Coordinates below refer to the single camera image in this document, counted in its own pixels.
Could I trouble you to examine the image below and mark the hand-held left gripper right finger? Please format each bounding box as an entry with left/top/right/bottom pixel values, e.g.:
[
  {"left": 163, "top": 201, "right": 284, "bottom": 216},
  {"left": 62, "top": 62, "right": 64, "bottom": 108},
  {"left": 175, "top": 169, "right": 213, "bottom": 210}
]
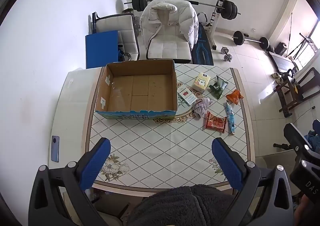
[{"left": 211, "top": 137, "right": 294, "bottom": 226}]

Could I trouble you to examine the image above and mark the white puffer jacket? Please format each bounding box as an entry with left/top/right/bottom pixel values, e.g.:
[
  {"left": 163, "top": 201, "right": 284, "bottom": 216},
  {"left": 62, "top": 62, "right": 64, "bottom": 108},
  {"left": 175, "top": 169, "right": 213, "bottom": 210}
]
[{"left": 139, "top": 0, "right": 199, "bottom": 49}]

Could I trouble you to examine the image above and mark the black blue bench pad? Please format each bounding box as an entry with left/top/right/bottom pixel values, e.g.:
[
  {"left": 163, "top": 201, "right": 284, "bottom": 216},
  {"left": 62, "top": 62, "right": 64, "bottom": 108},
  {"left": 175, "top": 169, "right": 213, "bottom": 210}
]
[{"left": 191, "top": 23, "right": 214, "bottom": 65}]

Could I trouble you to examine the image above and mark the person's dark fleece garment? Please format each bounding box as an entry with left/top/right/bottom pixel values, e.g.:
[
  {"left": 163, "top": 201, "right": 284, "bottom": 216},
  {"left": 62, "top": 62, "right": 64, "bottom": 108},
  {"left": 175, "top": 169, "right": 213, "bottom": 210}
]
[{"left": 126, "top": 184, "right": 235, "bottom": 226}]

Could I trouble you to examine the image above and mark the short barbell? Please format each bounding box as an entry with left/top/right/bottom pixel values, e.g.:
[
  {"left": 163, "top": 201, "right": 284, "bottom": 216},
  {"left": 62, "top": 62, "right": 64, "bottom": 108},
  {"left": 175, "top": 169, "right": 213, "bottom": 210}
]
[{"left": 232, "top": 31, "right": 269, "bottom": 50}]

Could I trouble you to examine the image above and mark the white cigarette pack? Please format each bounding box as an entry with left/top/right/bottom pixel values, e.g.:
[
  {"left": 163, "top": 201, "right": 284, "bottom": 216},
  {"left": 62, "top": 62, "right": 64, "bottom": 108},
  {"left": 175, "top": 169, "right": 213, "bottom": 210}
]
[{"left": 178, "top": 86, "right": 198, "bottom": 105}]

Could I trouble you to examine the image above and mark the mauve cloth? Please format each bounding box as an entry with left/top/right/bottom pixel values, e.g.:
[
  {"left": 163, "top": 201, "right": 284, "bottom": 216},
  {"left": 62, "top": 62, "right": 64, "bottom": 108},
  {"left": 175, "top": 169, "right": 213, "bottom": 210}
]
[{"left": 192, "top": 97, "right": 213, "bottom": 120}]

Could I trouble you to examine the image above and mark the black speaker box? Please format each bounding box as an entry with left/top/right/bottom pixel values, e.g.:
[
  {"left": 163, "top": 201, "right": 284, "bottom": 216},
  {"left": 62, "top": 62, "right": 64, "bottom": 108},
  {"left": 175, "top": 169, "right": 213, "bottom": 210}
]
[{"left": 276, "top": 42, "right": 288, "bottom": 55}]

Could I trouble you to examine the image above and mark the yellow tissue pack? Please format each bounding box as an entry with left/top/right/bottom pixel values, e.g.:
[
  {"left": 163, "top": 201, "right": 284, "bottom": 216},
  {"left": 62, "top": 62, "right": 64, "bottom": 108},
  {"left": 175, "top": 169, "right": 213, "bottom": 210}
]
[{"left": 192, "top": 72, "right": 210, "bottom": 91}]

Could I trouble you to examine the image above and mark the red snack packet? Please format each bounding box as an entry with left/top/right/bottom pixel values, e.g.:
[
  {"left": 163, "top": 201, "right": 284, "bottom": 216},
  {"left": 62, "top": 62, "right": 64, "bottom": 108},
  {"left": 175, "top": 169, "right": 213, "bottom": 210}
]
[{"left": 204, "top": 111, "right": 227, "bottom": 132}]

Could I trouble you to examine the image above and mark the dark wooden chair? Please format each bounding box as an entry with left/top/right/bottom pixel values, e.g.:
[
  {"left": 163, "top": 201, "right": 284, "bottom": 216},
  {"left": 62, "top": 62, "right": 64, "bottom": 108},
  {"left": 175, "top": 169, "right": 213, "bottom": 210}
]
[{"left": 274, "top": 67, "right": 320, "bottom": 118}]

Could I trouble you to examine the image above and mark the orange snack packet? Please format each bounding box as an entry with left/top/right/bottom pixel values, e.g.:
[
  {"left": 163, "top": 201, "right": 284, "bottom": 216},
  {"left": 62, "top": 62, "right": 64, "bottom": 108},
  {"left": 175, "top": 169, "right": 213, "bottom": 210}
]
[{"left": 226, "top": 89, "right": 243, "bottom": 105}]

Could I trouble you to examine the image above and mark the light blue snack packet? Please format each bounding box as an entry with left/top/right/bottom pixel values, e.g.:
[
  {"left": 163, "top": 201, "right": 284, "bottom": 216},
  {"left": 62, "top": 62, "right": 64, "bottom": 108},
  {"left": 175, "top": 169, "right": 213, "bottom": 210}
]
[{"left": 226, "top": 101, "right": 236, "bottom": 135}]

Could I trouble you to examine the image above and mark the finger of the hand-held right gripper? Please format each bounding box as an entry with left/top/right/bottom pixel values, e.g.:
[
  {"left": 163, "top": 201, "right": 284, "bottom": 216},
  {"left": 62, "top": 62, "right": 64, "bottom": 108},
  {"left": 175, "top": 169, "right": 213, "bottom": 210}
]
[{"left": 283, "top": 123, "right": 314, "bottom": 157}]

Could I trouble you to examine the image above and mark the cardboard box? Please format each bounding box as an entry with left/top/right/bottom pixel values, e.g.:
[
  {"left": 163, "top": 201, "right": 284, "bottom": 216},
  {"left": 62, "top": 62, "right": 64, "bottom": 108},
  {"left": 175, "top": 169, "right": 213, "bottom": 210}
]
[{"left": 95, "top": 59, "right": 178, "bottom": 120}]

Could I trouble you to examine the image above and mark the white padded chair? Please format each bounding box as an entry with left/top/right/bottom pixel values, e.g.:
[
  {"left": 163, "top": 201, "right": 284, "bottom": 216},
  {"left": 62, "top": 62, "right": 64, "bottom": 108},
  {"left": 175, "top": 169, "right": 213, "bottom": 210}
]
[
  {"left": 91, "top": 12, "right": 140, "bottom": 62},
  {"left": 146, "top": 39, "right": 193, "bottom": 63}
]

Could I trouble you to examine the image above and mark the green snack packet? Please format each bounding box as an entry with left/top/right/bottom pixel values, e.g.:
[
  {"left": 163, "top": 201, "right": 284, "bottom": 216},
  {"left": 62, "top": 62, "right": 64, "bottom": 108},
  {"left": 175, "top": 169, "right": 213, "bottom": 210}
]
[{"left": 209, "top": 75, "right": 229, "bottom": 99}]

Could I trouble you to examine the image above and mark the chrome dumbbell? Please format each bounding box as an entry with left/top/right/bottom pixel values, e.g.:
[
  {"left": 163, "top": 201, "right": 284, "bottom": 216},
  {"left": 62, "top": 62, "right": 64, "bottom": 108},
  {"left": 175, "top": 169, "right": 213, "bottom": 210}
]
[{"left": 220, "top": 47, "right": 233, "bottom": 62}]

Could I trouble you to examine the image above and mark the blue board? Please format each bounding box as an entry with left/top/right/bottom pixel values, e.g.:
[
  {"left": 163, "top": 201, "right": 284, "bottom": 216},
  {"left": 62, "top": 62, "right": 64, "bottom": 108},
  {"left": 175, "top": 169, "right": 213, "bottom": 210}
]
[{"left": 85, "top": 30, "right": 119, "bottom": 69}]

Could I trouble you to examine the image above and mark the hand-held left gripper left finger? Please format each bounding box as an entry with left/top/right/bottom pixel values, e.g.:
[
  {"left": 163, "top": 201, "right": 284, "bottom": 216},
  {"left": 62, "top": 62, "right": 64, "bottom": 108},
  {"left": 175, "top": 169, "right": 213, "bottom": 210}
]
[{"left": 28, "top": 137, "right": 112, "bottom": 226}]

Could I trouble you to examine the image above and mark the blue smartphone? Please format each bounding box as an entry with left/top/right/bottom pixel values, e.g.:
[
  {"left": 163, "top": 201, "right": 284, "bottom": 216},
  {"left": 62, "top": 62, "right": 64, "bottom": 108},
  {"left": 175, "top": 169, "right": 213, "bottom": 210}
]
[{"left": 51, "top": 135, "right": 60, "bottom": 163}]

